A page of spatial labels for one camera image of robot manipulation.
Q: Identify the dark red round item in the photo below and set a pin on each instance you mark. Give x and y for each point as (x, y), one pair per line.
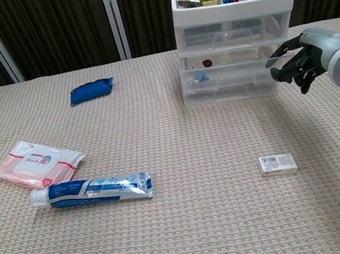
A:
(207, 63)

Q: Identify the blue binder clip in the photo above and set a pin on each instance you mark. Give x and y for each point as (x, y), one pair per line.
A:
(200, 76)

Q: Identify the clear top drawer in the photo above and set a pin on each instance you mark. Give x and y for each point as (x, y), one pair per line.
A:
(200, 37)

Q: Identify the white plastic drawer organizer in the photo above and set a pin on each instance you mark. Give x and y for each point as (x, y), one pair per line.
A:
(234, 8)

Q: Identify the pink wet wipes pack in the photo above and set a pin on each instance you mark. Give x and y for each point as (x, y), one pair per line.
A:
(35, 164)

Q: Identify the clear drawer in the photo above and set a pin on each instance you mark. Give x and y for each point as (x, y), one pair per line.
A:
(200, 37)
(239, 70)
(233, 95)

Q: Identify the clear bottom drawer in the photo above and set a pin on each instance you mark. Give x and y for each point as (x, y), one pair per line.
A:
(233, 95)

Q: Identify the beige woven tablecloth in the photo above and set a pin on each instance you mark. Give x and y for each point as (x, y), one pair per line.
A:
(188, 229)

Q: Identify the blue snack packet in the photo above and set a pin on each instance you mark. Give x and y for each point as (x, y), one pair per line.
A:
(89, 91)

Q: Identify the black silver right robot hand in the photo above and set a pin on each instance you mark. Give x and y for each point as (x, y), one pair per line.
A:
(319, 41)

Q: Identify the blue white toothpaste tube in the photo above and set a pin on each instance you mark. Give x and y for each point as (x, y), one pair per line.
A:
(102, 191)

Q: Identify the small white cardboard box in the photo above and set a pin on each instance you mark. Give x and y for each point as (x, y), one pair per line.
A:
(277, 164)

